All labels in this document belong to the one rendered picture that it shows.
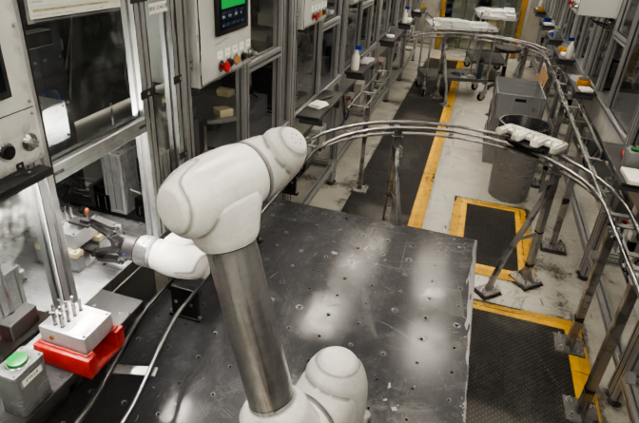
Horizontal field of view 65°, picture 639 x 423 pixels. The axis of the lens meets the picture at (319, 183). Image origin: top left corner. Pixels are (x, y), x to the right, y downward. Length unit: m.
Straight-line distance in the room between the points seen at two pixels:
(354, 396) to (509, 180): 3.09
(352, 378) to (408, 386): 0.39
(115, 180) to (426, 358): 1.19
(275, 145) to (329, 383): 0.57
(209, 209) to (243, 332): 0.28
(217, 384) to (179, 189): 0.83
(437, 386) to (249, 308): 0.80
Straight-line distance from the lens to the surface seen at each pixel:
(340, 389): 1.26
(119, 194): 1.89
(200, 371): 1.64
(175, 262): 1.47
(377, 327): 1.78
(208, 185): 0.89
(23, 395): 1.30
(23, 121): 1.25
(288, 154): 0.99
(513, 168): 4.11
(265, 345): 1.06
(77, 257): 1.66
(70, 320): 1.36
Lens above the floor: 1.88
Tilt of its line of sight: 27 degrees down
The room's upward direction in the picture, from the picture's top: 4 degrees clockwise
